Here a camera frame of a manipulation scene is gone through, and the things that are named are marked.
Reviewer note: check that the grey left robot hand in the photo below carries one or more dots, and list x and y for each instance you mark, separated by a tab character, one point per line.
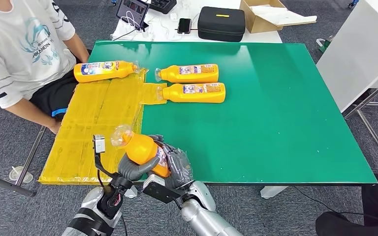
133	171

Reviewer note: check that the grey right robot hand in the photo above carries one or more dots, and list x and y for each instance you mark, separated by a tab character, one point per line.
179	169

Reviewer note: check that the orange detergent bottle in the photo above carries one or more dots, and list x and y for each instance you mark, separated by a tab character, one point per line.
172	75
176	94
123	70
141	150

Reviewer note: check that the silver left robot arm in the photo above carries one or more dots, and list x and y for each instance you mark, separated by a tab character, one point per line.
91	208

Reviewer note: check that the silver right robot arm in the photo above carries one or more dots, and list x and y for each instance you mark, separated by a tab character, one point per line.
202	221

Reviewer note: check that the white table foot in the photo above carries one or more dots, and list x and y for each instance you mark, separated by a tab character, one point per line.
132	192
272	192

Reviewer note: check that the yellow taped cardboard mat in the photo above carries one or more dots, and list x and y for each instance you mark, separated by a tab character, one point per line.
88	123

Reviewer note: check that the clear plastic cup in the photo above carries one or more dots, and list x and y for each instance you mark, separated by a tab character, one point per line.
21	176

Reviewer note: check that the green table board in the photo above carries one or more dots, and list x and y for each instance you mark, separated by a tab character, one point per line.
273	97

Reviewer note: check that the black smartphone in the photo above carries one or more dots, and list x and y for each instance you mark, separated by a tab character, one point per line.
184	26

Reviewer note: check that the black zip case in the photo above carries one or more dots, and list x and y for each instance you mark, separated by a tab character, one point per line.
221	24

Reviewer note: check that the white table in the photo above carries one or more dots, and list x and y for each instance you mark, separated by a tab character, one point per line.
264	37

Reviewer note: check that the black tablet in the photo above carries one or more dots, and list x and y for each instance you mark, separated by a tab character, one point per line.
132	11

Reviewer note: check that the black controller device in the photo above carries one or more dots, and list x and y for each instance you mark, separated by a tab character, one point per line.
163	6

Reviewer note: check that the brown cardboard box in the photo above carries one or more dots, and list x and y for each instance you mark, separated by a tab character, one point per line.
258	22

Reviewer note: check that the white sheet in box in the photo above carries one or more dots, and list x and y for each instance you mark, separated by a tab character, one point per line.
281	14

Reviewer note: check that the green and white object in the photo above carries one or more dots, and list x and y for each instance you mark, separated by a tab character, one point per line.
322	47

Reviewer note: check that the blue caster wheel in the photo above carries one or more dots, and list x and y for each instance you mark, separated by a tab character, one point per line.
352	3

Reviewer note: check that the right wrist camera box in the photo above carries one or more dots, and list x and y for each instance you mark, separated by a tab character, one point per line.
159	192

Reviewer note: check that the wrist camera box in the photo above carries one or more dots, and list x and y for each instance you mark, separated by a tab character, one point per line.
98	144
159	192

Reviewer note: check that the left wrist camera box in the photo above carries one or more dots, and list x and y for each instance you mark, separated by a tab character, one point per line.
98	144

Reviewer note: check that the metal chair frame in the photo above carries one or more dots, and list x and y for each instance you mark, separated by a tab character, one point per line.
29	159

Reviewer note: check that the metal table frame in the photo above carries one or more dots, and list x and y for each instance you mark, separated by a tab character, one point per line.
371	94

